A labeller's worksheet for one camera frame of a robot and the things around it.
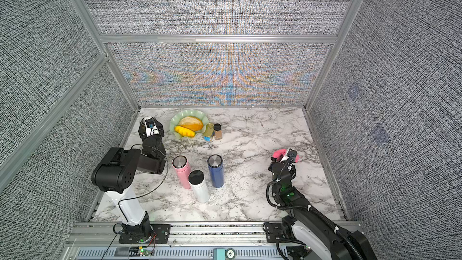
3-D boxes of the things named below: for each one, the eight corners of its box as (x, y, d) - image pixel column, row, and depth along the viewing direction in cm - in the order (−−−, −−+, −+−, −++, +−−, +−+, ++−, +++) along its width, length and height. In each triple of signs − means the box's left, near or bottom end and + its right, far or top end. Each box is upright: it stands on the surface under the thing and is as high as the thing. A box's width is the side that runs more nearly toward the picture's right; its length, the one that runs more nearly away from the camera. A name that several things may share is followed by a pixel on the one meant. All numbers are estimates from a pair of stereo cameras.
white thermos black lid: (195, 203, 83) (186, 185, 66) (197, 189, 87) (189, 170, 70) (209, 203, 83) (204, 185, 66) (210, 189, 87) (205, 170, 70)
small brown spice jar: (215, 140, 106) (214, 129, 97) (214, 135, 108) (212, 124, 100) (222, 138, 106) (221, 128, 98) (220, 133, 109) (219, 122, 101)
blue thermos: (211, 188, 87) (206, 168, 70) (211, 175, 91) (207, 154, 74) (224, 188, 87) (223, 168, 70) (224, 175, 91) (223, 154, 74)
